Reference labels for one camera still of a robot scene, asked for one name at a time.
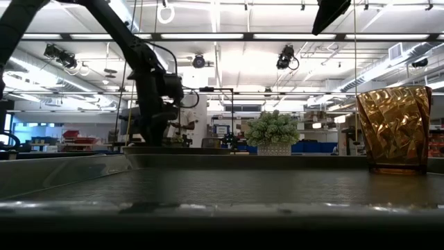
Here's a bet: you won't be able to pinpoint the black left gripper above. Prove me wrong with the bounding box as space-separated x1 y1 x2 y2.
133 68 180 147

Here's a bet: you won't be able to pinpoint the amber faceted plastic cup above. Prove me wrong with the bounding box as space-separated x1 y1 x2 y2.
356 85 433 176

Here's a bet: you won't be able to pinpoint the black serving tray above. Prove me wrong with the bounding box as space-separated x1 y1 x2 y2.
0 153 444 233

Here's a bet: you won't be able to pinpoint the person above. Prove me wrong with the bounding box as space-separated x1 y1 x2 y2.
167 107 200 149

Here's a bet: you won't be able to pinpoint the blue framed sign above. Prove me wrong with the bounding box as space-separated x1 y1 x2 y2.
212 124 230 138

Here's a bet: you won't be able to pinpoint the potted green artificial succulent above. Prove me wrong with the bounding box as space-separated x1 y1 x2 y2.
244 109 301 157

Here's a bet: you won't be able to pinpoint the blue storage bins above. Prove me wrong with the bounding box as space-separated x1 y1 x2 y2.
290 141 339 155

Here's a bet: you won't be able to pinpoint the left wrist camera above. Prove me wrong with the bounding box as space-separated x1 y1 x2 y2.
162 72 185 102

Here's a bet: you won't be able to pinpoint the silver ventilation duct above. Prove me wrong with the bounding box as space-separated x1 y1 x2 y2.
339 41 444 94

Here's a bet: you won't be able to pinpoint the round black hanging camera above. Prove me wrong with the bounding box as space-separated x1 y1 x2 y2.
191 53 207 69

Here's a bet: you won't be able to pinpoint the black overhead frame beam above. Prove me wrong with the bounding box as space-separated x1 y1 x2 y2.
0 32 444 43

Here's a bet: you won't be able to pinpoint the white looped cable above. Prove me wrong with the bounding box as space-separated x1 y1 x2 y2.
156 1 176 25

